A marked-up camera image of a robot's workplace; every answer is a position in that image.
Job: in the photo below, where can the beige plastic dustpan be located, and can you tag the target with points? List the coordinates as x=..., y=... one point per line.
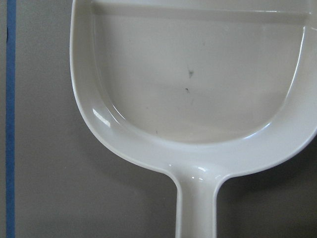
x=199, y=90

